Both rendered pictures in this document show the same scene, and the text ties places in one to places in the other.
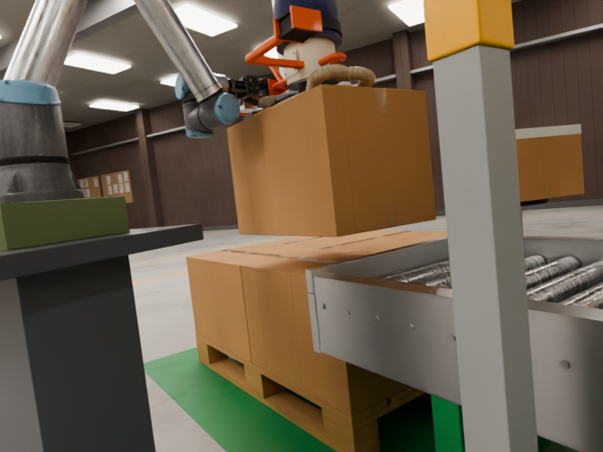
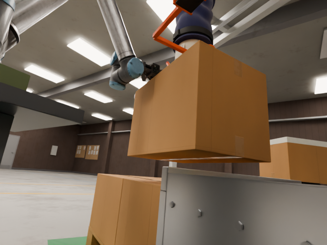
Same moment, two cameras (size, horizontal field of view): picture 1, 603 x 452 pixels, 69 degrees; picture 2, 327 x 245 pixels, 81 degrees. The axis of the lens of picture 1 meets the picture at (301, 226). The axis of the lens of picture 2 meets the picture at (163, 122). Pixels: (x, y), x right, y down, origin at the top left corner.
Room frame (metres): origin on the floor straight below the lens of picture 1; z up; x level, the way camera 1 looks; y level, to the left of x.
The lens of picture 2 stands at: (0.55, -0.03, 0.59)
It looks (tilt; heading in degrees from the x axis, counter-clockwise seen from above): 15 degrees up; 4
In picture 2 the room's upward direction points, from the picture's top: 5 degrees clockwise
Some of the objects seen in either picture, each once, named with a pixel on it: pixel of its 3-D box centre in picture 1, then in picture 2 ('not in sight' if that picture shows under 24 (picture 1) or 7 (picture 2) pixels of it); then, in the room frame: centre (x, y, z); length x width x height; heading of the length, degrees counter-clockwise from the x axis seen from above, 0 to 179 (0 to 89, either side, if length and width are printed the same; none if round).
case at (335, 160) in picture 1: (322, 169); (189, 119); (1.51, -0.09, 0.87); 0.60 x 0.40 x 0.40; 33
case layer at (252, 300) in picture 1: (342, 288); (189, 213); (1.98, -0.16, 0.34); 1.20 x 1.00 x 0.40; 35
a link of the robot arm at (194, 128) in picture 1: (199, 119); (119, 78); (1.51, 0.30, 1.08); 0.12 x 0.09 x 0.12; 45
